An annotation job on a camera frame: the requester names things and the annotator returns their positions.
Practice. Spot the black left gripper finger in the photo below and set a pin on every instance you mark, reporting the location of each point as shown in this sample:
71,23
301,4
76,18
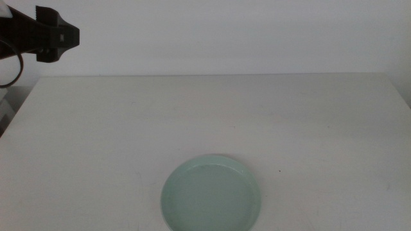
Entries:
65,38

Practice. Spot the pale green shallow bowl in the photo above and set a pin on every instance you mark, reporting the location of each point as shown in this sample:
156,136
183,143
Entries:
210,195

